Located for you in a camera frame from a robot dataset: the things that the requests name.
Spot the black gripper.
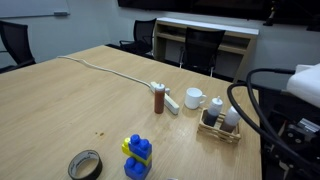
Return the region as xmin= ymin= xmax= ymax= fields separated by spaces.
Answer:
xmin=266 ymin=118 xmax=320 ymax=180

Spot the blue and yellow block stack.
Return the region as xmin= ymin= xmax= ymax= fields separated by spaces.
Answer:
xmin=121 ymin=133 xmax=153 ymax=180

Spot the squeeze bottle brown sauce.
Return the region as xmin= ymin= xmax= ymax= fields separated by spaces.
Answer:
xmin=219 ymin=105 xmax=242 ymax=134

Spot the wooden slat crate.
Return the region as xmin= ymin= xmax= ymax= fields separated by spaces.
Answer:
xmin=196 ymin=107 xmax=242 ymax=145

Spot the squeeze bottle dark sauce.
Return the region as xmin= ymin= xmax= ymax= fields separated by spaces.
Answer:
xmin=203 ymin=95 xmax=224 ymax=128

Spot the white mug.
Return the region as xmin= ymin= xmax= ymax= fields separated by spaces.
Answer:
xmin=184 ymin=87 xmax=208 ymax=111

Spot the white desk in background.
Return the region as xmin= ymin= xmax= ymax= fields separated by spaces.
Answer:
xmin=153 ymin=17 xmax=260 ymax=84

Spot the white power strip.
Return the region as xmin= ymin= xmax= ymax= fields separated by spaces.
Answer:
xmin=149 ymin=81 xmax=181 ymax=116

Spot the black office chair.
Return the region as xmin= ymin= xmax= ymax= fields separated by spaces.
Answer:
xmin=179 ymin=27 xmax=227 ymax=78
xmin=0 ymin=20 xmax=37 ymax=74
xmin=119 ymin=18 xmax=158 ymax=58

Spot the red-brown sauce bottle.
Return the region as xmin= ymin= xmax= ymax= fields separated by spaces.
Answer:
xmin=153 ymin=82 xmax=166 ymax=115

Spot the black tape roll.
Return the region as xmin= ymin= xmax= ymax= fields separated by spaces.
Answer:
xmin=67 ymin=149 xmax=104 ymax=180

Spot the whiteboard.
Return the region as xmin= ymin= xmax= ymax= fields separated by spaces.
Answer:
xmin=0 ymin=0 xmax=71 ymax=19

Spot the robot arm with black cables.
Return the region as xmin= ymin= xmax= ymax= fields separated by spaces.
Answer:
xmin=226 ymin=67 xmax=320 ymax=178

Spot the white power cable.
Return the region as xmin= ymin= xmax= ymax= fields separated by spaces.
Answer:
xmin=57 ymin=55 xmax=153 ymax=88

